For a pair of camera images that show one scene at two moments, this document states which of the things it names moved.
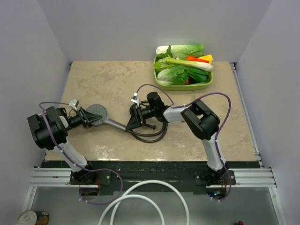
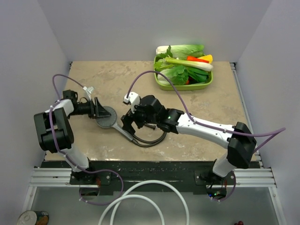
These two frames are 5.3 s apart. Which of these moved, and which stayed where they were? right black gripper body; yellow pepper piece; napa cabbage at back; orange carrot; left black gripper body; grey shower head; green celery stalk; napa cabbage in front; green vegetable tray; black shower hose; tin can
Moved: black shower hose; grey shower head; left black gripper body
Stayed: napa cabbage in front; green celery stalk; right black gripper body; green vegetable tray; orange carrot; napa cabbage at back; yellow pepper piece; tin can
